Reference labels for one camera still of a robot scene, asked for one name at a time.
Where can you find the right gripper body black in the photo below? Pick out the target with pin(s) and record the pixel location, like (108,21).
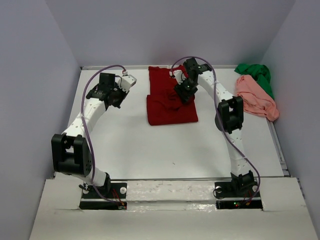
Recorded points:
(188,87)

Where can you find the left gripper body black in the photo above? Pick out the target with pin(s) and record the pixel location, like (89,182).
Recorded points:
(119,95)

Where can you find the dark red t shirt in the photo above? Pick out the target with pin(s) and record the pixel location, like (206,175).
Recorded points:
(163,105)

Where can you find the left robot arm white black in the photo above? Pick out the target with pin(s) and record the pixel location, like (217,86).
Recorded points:
(72,150)

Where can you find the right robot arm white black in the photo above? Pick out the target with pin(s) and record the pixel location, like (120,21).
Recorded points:
(229,119)

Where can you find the pink t shirt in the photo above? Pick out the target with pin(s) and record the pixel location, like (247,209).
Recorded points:
(255,100)

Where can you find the green t shirt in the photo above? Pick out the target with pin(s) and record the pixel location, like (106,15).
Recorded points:
(260,73)

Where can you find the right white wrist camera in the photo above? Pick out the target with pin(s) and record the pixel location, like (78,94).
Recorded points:
(178,75)

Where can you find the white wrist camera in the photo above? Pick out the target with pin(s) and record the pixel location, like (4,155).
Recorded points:
(178,75)
(126,82)

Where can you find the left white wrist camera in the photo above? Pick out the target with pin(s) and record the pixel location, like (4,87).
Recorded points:
(126,82)

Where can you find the metal rail at table front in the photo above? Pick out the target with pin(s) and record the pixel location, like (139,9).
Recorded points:
(191,179)

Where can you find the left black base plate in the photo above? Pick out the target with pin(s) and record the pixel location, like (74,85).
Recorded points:
(113,200)

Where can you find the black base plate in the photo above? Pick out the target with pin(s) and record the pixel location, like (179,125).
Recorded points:
(228,199)
(113,200)

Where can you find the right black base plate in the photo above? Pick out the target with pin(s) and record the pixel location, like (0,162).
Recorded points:
(228,199)

